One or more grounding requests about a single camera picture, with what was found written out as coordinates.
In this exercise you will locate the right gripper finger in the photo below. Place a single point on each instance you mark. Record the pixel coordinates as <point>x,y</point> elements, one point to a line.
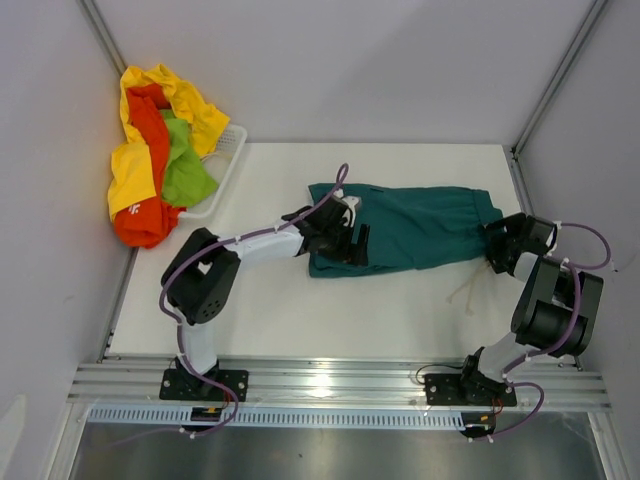
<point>501,262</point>
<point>497,235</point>

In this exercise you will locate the orange shorts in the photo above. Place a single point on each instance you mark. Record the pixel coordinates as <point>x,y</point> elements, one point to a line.
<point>147,223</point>

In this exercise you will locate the aluminium mounting rail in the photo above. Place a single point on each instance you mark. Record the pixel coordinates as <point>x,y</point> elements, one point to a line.
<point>335,384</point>

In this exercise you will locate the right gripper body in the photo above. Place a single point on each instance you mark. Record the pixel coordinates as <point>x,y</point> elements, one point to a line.
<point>518,221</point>

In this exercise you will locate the teal green shorts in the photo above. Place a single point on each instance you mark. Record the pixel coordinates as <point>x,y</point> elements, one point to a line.
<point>414,228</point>

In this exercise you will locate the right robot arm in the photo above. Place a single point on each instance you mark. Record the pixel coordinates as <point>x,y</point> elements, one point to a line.
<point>555,314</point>

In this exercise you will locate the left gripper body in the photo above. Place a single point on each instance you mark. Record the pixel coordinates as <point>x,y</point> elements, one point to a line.
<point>339,234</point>

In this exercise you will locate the lime green shorts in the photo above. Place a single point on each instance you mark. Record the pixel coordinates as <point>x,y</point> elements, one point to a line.
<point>186,182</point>

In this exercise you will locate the left aluminium frame post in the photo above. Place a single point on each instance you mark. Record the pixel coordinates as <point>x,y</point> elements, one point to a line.
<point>98,25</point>

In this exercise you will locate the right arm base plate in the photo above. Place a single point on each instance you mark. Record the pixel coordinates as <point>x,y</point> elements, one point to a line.
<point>446,389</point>

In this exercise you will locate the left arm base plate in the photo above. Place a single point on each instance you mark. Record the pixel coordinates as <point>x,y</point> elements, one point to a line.
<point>179,385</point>

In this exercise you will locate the right aluminium frame post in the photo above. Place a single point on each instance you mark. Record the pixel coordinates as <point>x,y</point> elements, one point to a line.
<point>587,26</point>

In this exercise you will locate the slotted cable duct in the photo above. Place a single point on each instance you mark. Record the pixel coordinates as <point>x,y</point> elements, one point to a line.
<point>277,417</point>

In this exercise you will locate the white plastic basket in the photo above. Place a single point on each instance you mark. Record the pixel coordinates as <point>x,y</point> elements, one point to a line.
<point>220,165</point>

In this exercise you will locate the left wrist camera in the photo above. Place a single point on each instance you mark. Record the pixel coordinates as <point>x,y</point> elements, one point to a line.
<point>351,204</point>

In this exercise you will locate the aluminium frame post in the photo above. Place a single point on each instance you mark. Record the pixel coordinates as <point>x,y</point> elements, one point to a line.
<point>587,26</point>
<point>98,25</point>

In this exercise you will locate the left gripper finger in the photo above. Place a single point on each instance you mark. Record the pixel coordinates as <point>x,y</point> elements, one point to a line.
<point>338,252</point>
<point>358,251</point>

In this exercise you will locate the yellow shorts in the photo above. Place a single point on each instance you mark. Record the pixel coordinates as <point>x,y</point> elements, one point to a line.
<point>131,162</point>

